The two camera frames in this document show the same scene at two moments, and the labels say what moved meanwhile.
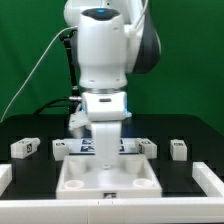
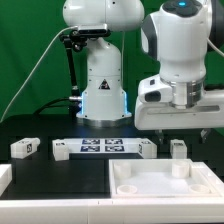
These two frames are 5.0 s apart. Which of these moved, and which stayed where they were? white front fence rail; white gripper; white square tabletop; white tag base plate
Moved: white square tabletop; white gripper
Stayed: white tag base plate; white front fence rail
